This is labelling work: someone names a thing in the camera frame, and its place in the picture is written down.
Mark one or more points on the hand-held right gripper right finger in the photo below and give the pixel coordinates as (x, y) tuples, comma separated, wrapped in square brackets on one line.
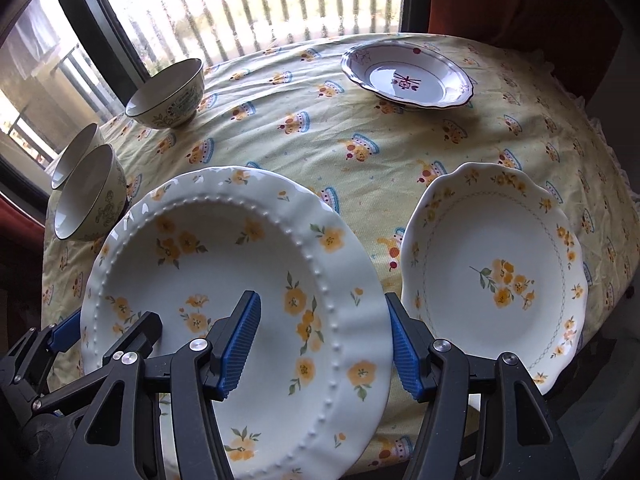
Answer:
[(405, 355)]

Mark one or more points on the large beaded yellow-flower plate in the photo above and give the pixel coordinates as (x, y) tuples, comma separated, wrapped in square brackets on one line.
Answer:
[(240, 260)]

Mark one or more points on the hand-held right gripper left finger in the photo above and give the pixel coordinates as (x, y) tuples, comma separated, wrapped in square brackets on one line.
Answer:
[(240, 345)]

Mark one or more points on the red curtain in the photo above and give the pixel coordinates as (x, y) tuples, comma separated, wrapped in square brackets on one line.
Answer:
[(20, 230), (500, 0)]

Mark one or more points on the hanging white cloth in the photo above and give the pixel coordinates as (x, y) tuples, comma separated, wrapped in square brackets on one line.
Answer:
[(32, 30)]

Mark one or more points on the dark window frame post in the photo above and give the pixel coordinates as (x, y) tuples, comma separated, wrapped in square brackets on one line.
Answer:
[(100, 25)]

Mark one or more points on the yellow printed tablecloth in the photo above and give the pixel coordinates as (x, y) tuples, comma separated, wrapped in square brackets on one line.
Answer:
[(350, 125)]

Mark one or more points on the scalloped yellow-flower plate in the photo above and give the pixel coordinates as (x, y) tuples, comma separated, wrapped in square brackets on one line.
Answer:
[(475, 240)]

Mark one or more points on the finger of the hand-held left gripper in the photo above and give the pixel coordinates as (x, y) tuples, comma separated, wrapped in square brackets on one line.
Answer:
[(142, 335), (65, 332)]

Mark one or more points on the floral ceramic bowl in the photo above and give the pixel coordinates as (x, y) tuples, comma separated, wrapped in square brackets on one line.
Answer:
[(75, 152), (87, 195), (172, 95)]

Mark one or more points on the purple-rimmed white dish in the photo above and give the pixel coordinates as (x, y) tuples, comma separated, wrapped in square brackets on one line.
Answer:
[(400, 72)]

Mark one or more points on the dark side balcony railing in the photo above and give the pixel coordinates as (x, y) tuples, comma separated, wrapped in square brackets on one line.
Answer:
[(75, 70)]

